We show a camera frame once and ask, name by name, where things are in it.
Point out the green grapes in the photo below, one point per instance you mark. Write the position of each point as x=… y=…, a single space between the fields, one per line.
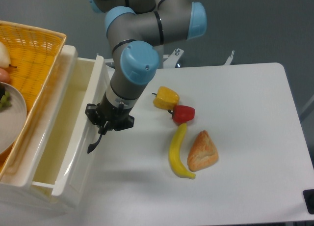
x=5 y=100

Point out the black top drawer handle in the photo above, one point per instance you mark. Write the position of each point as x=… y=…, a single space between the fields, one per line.
x=93 y=146

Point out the yellow banana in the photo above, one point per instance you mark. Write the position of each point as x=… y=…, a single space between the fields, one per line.
x=175 y=162

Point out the red bell pepper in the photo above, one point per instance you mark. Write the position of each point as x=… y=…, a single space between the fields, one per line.
x=182 y=114

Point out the yellow woven basket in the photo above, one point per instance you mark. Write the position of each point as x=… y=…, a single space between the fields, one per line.
x=35 y=51

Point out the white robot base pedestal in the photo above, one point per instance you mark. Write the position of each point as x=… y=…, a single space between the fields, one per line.
x=173 y=60

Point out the white plate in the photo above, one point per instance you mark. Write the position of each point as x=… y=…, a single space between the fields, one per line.
x=12 y=118

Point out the white drawer cabinet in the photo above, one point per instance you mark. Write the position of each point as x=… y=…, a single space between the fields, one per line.
x=16 y=182

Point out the pale pear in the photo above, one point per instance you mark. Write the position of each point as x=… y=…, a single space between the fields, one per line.
x=5 y=60

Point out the triangular pastry bread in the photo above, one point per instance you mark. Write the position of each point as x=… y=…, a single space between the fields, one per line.
x=203 y=153

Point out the yellow bell pepper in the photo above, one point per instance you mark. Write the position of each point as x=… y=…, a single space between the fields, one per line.
x=165 y=98

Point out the black object at edge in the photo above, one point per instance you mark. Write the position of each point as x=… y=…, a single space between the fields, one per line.
x=309 y=200

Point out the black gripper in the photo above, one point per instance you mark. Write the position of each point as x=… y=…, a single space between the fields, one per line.
x=107 y=117

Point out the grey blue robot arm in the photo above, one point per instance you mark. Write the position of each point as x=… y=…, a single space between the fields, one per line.
x=134 y=28

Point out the pink peach fruit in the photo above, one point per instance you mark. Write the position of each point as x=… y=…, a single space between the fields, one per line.
x=4 y=76

